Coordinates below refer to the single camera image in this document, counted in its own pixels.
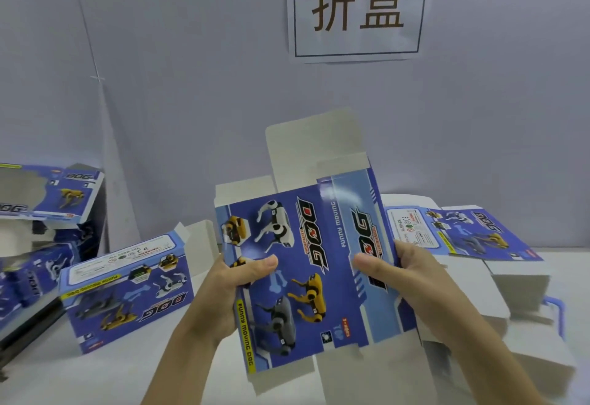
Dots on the person's right hand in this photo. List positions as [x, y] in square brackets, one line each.
[419, 285]

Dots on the person's left hand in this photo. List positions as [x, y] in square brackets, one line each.
[221, 299]

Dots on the blue dog-print cardboard box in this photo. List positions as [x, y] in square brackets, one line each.
[323, 280]
[120, 313]

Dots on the stack of boxes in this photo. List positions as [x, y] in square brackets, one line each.
[516, 326]

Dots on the pile of blue boxes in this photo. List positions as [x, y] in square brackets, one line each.
[46, 193]

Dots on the person's right forearm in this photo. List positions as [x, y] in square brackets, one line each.
[498, 377]

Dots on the person's left forearm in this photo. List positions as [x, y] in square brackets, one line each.
[180, 377]

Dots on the white paper wall sign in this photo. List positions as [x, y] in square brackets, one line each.
[359, 43]

